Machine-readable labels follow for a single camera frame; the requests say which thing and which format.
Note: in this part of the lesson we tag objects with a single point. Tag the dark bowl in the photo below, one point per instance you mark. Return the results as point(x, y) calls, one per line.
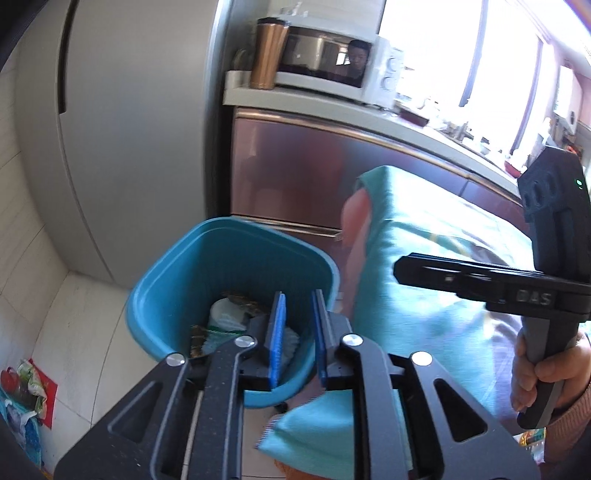
point(413, 116)

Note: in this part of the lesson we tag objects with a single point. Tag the white paper towel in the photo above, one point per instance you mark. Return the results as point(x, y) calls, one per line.
point(288, 344)

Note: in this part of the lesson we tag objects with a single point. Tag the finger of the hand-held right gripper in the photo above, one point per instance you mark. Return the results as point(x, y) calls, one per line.
point(434, 272)

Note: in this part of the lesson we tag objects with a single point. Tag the pink table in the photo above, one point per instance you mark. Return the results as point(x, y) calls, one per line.
point(353, 230)

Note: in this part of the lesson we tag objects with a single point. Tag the grey refrigerator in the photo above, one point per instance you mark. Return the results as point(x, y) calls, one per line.
point(138, 138)

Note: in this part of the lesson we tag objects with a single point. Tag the person's right forearm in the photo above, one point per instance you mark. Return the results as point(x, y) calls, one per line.
point(577, 424)

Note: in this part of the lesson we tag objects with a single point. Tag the white crumpled paper cup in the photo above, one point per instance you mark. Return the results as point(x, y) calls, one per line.
point(226, 316)

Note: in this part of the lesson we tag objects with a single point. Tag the red bowl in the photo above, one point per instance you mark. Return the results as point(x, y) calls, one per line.
point(513, 168)

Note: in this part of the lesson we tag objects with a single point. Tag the brown snack wrapper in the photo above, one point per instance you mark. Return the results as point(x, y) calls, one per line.
point(240, 296)

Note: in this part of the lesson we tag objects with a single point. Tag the blue printed bag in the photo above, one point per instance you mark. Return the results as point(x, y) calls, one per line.
point(21, 429)

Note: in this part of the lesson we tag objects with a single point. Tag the brown metallic cabinet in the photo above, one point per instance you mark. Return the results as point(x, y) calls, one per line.
point(300, 161)

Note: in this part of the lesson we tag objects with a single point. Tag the red paper sheet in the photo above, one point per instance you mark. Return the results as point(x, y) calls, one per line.
point(48, 392)

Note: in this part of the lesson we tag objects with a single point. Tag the white microwave oven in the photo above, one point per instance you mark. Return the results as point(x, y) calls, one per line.
point(383, 69)

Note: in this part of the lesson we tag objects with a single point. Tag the person's right hand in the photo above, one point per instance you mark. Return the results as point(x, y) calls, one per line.
point(570, 369)

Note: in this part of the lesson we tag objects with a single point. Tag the colourful packet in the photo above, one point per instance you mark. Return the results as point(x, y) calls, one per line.
point(533, 445)

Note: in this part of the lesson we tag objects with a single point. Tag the teal plastic bin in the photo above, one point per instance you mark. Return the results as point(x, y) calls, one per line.
point(184, 277)

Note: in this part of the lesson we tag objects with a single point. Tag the teal patterned tablecloth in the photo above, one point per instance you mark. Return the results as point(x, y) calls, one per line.
point(415, 221)

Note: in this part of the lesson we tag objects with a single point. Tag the copper tumbler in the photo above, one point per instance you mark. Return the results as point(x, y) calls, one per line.
point(268, 55)

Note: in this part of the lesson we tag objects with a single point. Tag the metal faucet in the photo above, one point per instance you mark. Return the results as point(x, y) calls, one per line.
point(459, 131)

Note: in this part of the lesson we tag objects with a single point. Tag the round red item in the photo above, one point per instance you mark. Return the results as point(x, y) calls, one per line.
point(8, 379)

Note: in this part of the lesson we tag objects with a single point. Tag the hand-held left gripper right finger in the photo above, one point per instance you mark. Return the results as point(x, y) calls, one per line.
point(318, 341)

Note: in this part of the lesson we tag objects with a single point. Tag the kitchen window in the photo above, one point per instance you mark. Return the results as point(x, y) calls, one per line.
point(503, 69)

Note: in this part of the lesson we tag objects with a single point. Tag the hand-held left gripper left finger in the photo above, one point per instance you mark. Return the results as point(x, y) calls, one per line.
point(278, 350)

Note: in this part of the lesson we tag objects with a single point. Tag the crumpled green wrapper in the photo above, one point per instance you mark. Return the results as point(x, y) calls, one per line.
point(32, 378)

